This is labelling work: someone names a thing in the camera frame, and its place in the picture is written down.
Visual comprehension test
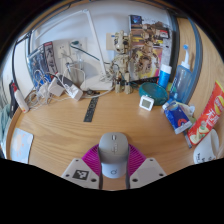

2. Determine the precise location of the white charger block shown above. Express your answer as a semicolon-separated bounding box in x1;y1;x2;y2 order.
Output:
37;83;50;99
48;77;66;98

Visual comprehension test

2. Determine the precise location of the white lotion bottle red cap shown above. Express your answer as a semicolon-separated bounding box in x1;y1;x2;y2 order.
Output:
11;82;30;114

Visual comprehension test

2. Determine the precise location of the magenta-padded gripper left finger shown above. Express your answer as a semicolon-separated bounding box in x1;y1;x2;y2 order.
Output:
61;143;103;190

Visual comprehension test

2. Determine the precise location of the white desk lamp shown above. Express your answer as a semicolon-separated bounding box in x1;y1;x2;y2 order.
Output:
33;8;115;92

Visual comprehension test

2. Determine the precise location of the white mug with face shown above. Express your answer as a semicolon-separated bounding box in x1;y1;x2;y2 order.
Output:
193;128;221;165

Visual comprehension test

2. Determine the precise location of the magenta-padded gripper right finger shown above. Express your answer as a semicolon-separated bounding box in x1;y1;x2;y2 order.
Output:
126;143;168;190

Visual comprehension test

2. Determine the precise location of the blue tube white cap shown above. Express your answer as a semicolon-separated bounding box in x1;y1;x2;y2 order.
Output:
157;63;173;90

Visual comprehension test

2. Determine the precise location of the teal bowl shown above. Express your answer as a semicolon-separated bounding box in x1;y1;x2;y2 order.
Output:
138;81;169;106

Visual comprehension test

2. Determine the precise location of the small white square clock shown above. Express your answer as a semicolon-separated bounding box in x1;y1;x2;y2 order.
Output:
138;94;155;112

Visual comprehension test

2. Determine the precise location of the blue robot model kit box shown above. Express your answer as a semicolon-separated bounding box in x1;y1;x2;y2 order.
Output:
26;40;58;90

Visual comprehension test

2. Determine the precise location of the red yellow chip can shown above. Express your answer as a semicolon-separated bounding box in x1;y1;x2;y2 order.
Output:
186;80;224;146

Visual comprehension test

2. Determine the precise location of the white power strip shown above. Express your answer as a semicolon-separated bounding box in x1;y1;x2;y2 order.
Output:
63;81;84;102

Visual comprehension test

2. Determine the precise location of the pastel printed mouse pad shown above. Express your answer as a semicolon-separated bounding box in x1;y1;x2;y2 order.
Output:
9;127;34;165

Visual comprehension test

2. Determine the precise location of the black ruler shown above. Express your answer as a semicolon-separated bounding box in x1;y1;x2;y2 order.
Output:
83;96;100;123

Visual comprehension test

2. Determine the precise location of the glass jar with green stalk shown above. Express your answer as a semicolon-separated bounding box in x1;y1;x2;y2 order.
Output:
69;40;101;84

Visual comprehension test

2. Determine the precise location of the blue spray bottle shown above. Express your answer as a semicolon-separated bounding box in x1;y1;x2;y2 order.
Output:
169;44;194;104

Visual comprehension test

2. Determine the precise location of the blue white packet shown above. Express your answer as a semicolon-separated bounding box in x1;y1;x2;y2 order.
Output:
162;100;196;135

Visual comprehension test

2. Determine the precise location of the tan robot model figure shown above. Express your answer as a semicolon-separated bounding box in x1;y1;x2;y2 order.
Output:
111;30;134;94

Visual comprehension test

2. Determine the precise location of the colourful model kit box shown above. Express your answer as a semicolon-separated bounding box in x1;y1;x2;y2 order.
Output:
128;14;171;81

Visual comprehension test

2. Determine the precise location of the grey and white computer mouse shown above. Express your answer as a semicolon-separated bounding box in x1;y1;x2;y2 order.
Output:
97;132;131;179

